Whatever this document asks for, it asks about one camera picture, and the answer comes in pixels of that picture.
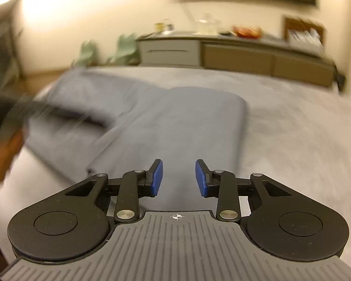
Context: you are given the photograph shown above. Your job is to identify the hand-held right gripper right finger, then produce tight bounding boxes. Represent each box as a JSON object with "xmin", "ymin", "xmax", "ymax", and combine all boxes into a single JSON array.
[{"xmin": 194, "ymin": 159, "xmax": 293, "ymax": 222}]

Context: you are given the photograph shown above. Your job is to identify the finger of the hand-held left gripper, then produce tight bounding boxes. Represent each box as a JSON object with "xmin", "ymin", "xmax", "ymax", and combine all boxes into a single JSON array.
[{"xmin": 25, "ymin": 100, "xmax": 112, "ymax": 128}]

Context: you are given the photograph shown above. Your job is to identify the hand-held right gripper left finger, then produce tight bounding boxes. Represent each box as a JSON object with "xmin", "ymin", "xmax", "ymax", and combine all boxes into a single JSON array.
[{"xmin": 66, "ymin": 159, "xmax": 164, "ymax": 222}]

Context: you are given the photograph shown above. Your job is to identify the grey pants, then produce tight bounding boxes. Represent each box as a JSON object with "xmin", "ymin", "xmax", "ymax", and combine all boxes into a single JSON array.
[{"xmin": 26, "ymin": 70, "xmax": 249, "ymax": 188}]

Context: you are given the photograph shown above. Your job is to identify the person's left hand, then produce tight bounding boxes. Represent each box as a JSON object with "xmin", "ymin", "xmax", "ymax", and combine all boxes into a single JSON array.
[{"xmin": 0, "ymin": 132, "xmax": 24, "ymax": 185}]

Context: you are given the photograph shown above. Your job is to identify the small green plastic chair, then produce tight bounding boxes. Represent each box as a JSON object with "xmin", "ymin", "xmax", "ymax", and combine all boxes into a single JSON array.
[{"xmin": 74, "ymin": 41, "xmax": 99, "ymax": 68}]

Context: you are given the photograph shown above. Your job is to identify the large green plastic chair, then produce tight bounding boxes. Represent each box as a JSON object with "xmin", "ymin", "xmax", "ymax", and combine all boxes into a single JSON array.
[{"xmin": 110, "ymin": 33, "xmax": 140, "ymax": 65}]

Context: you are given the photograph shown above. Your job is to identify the yellow cup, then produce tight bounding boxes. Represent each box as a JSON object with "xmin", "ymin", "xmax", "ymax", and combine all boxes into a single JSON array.
[{"xmin": 154, "ymin": 21, "xmax": 175, "ymax": 33}]

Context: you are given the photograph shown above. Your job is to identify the grey and brown sideboard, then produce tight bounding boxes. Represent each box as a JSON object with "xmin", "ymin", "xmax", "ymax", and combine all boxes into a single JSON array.
[{"xmin": 136, "ymin": 32, "xmax": 338, "ymax": 88}]

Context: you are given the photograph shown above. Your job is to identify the clear glass jar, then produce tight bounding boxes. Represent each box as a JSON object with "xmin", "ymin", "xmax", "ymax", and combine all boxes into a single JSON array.
[{"xmin": 194, "ymin": 12, "xmax": 222, "ymax": 35}]

